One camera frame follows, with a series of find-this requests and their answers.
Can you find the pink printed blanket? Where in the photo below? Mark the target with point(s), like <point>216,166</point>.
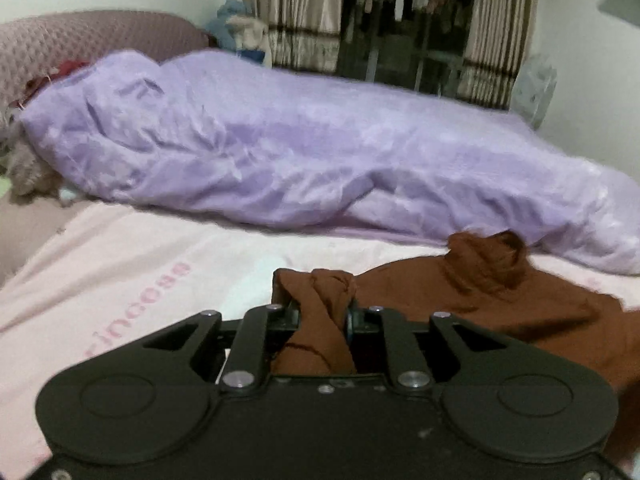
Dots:
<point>125,270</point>

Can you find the striped beige curtain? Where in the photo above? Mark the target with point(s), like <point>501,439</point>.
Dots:
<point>495,35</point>
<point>295,10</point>

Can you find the brown furry plush toy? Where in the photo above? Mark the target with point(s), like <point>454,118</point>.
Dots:
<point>30,170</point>

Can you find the red cloth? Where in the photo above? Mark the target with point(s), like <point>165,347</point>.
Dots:
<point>60,75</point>

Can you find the dark balcony window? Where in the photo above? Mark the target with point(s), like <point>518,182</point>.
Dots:
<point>390,55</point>

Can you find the brown jacket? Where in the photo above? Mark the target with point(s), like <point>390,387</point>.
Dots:
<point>450,300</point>

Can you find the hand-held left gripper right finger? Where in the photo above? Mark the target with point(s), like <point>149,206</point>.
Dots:
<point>351,324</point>

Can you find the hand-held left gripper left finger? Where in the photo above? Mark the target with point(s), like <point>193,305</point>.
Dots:
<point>280,320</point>

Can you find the purple duvet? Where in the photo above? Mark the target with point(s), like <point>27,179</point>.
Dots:
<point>300,150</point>

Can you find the pink padded headboard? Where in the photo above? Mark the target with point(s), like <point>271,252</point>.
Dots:
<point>75,35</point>

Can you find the covered standing fan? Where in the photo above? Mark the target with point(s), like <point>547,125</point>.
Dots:
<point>535,92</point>

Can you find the blue plush toy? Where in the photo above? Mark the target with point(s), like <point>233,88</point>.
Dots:
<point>227,20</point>

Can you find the white bag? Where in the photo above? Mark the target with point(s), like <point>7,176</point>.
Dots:
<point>252,40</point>

